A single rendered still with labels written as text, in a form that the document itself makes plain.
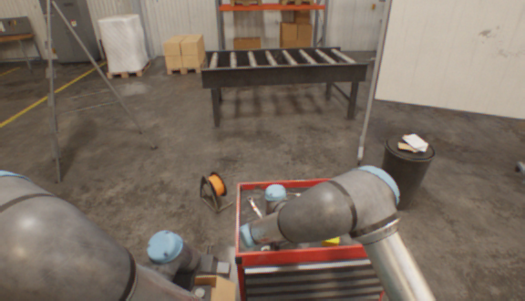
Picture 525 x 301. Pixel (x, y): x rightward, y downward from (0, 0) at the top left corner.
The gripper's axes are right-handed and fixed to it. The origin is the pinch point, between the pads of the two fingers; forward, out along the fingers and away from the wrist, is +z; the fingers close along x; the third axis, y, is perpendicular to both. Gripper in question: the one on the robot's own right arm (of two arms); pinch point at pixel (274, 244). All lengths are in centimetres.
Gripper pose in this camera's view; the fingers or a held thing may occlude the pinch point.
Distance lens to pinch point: 123.5
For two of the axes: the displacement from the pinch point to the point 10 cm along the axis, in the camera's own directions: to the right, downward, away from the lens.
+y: -8.9, 2.4, -3.8
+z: 0.2, 8.7, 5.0
